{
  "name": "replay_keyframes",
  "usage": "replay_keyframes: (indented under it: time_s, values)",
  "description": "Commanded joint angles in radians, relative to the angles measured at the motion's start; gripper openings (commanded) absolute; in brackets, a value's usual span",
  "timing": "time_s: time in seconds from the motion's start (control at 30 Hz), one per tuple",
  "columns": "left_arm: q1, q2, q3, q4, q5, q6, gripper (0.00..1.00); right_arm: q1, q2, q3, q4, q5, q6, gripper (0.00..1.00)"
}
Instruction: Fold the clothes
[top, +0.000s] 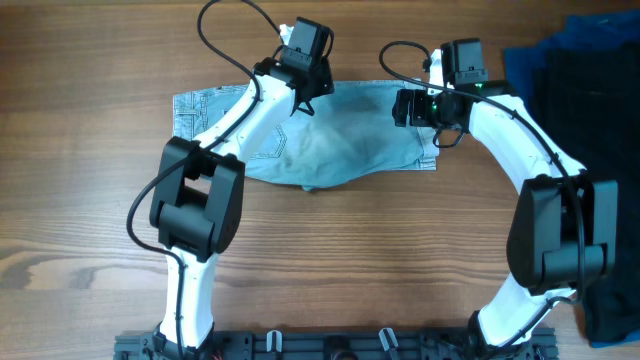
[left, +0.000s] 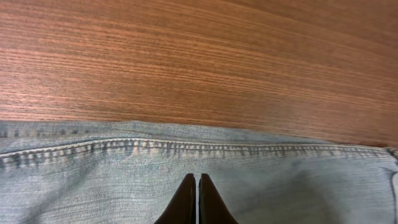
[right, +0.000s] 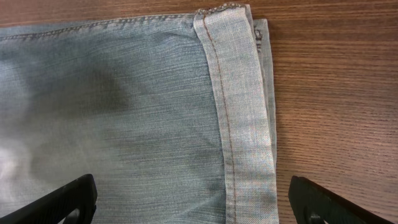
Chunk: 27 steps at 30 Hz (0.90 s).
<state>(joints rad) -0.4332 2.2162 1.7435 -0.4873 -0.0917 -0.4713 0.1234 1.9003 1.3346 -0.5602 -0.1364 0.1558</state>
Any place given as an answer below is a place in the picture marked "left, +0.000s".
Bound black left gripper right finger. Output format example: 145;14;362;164
198;174;238;224

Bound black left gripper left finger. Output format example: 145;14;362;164
155;174;196;224

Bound light blue denim shorts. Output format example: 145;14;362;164
1;121;397;223

